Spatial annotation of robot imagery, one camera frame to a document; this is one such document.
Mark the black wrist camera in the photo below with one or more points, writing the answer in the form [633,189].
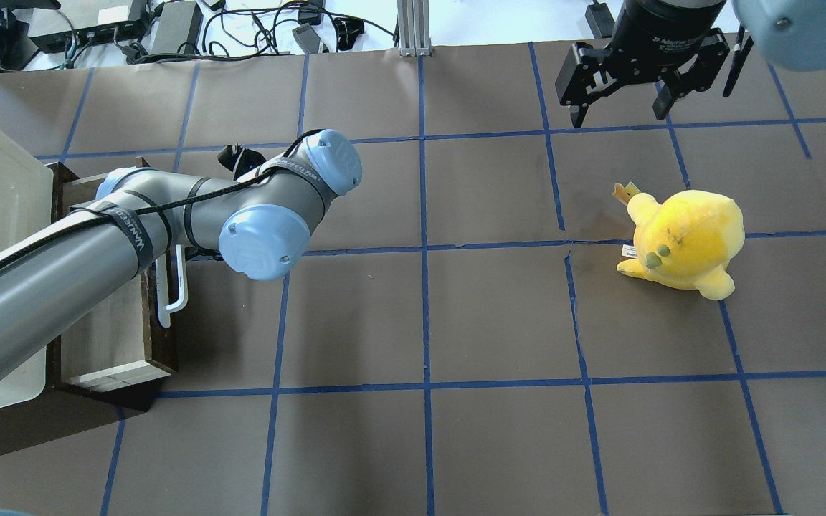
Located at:
[240,160]

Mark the yellow plush toy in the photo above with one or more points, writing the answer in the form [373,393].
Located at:
[685,242]

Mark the dark wooden drawer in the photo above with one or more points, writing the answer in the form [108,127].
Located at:
[117,353]

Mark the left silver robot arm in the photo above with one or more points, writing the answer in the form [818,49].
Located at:
[260,224]

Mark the white drawer handle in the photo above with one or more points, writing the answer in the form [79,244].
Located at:
[172,292]

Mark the aluminium frame post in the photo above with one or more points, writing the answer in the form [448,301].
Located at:
[413,35]

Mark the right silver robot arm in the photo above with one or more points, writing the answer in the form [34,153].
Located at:
[788,34]

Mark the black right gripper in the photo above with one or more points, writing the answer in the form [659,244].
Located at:
[660,32]

